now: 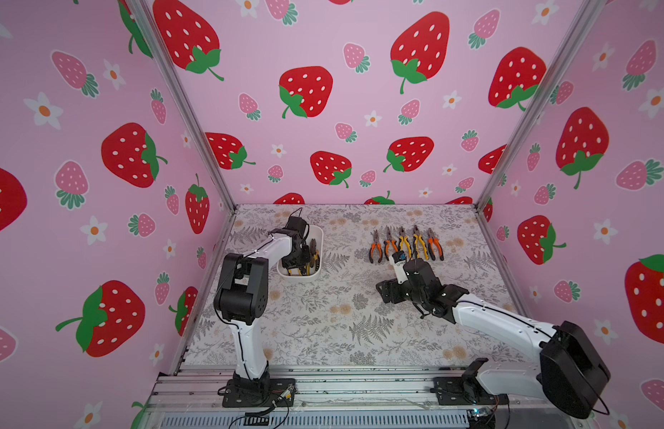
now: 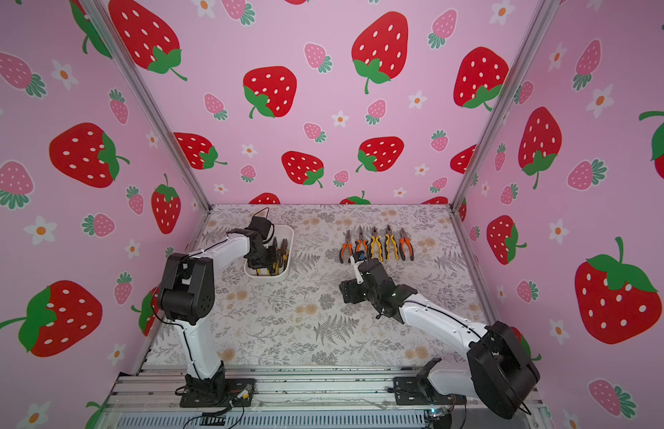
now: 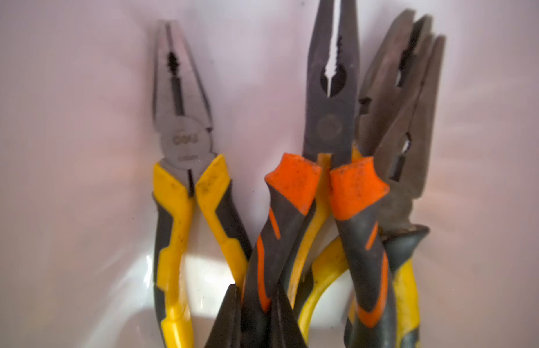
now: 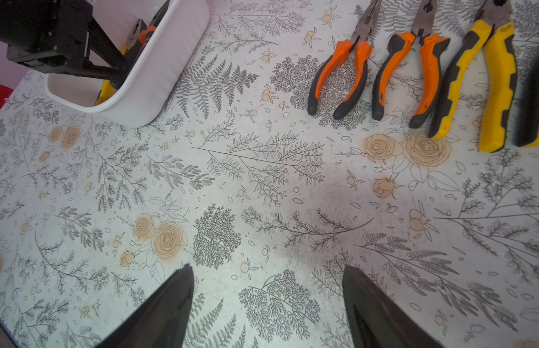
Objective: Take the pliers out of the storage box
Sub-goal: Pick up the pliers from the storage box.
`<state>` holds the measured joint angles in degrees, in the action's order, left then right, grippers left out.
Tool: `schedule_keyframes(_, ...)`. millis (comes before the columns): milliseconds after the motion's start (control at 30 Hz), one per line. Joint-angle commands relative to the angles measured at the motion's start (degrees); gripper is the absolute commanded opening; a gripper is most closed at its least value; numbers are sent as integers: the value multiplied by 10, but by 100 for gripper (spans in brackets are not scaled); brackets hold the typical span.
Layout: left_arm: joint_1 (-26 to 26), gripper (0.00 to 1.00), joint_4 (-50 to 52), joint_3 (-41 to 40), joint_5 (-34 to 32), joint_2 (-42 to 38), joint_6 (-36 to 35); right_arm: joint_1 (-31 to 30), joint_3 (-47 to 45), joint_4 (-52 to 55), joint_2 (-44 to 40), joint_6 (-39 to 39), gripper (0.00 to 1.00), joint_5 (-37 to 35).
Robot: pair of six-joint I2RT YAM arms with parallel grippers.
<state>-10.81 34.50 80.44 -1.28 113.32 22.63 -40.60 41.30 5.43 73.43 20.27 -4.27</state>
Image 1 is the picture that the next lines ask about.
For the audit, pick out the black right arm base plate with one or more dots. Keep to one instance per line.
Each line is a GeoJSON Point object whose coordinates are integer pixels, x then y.
{"type": "Point", "coordinates": [464, 391]}

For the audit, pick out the yellow black handled pliers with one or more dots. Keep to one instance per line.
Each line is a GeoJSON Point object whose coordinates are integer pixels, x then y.
{"type": "Point", "coordinates": [420, 249]}

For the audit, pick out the floral patterned table mat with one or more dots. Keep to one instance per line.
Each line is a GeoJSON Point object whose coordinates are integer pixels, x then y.
{"type": "Point", "coordinates": [339, 319]}

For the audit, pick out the aluminium rail frame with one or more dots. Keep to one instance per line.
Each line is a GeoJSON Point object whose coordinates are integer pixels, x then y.
{"type": "Point", "coordinates": [355, 396]}

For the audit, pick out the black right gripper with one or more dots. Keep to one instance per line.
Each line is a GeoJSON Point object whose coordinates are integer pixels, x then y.
{"type": "Point", "coordinates": [394, 290]}

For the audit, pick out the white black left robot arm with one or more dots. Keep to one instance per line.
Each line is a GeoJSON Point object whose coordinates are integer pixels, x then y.
{"type": "Point", "coordinates": [242, 295]}

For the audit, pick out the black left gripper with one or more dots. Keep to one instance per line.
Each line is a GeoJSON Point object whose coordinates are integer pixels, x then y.
{"type": "Point", "coordinates": [306, 259]}

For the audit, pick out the orange handled pliers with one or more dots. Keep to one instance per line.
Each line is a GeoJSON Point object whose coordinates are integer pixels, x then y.
{"type": "Point", "coordinates": [435, 250]}

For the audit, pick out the orange black pliers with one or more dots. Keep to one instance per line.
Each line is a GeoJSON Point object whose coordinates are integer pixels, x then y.
{"type": "Point", "coordinates": [390, 244]}

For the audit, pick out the white plastic storage box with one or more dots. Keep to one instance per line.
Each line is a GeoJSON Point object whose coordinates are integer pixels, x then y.
{"type": "Point", "coordinates": [300, 276]}

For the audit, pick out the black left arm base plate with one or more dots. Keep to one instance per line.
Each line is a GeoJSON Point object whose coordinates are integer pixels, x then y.
{"type": "Point", "coordinates": [265, 393]}

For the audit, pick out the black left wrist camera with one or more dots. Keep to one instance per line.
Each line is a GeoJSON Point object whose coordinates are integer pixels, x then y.
{"type": "Point", "coordinates": [299, 225]}

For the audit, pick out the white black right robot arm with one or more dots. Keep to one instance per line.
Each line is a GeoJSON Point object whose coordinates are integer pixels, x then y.
{"type": "Point", "coordinates": [563, 365]}

